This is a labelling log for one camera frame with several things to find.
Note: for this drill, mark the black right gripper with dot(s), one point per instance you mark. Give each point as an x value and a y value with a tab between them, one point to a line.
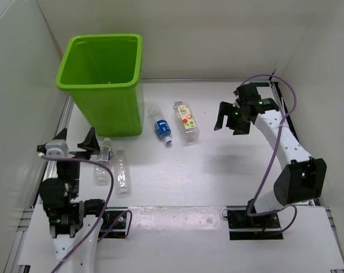
226	109

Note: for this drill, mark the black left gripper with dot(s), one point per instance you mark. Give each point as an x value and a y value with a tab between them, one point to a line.
90	143

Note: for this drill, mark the clear bottle white blue label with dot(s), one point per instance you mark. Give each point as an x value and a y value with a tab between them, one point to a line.
101	175

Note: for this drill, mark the clear bottle red green label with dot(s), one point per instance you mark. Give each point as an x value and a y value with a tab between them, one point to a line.
186	122

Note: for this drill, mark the clear unlabelled plastic bottle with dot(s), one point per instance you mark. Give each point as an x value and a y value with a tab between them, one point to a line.
122	173

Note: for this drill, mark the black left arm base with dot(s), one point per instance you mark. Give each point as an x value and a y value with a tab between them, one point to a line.
116	223

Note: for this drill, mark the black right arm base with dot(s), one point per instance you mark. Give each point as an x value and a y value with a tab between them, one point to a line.
244	228

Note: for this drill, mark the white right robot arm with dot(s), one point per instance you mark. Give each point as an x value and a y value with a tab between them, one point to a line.
302	176

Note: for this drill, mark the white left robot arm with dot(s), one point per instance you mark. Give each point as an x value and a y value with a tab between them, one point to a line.
73	225

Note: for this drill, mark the green plastic bin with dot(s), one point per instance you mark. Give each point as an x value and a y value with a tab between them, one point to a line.
102	73

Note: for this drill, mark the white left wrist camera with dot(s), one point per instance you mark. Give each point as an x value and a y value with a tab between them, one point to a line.
54	148

